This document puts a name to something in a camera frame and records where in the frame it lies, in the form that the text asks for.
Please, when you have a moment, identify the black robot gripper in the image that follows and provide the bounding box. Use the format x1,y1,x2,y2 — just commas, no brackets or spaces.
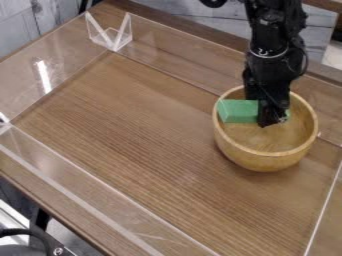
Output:
242,43,307,128

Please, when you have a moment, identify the black cable under table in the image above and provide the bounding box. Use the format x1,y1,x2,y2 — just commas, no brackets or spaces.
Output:
0,228,52,256

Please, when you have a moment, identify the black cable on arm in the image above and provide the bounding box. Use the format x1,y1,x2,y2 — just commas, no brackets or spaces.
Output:
284,19,310,79

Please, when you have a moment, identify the green rectangular block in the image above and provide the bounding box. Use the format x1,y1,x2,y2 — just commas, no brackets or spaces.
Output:
216,98,292,124

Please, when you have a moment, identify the black metal base bracket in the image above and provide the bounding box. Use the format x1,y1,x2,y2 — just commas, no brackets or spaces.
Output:
41,234,77,256

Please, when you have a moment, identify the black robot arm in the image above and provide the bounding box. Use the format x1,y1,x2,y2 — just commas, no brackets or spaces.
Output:
239,0,308,127

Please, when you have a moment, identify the brown wooden bowl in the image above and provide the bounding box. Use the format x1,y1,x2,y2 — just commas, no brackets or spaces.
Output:
212,86,318,172

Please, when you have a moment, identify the black table leg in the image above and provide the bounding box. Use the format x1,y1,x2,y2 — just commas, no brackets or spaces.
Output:
30,208,50,231

